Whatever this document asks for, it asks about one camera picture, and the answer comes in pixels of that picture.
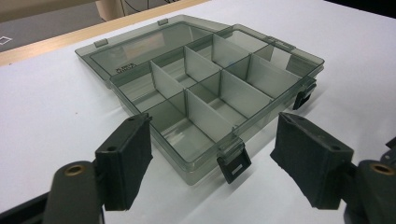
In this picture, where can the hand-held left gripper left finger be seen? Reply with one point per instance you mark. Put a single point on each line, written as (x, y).
(124, 161)

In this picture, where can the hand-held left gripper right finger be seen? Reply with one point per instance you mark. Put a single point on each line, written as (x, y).
(311, 158)

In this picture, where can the smoky clear compartment storage box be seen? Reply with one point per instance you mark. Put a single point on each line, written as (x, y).
(202, 87)

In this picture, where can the light wooden table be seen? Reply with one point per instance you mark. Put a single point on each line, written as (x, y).
(77, 35)

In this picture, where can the light wooden shelf unit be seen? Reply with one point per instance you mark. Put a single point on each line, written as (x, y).
(109, 7)

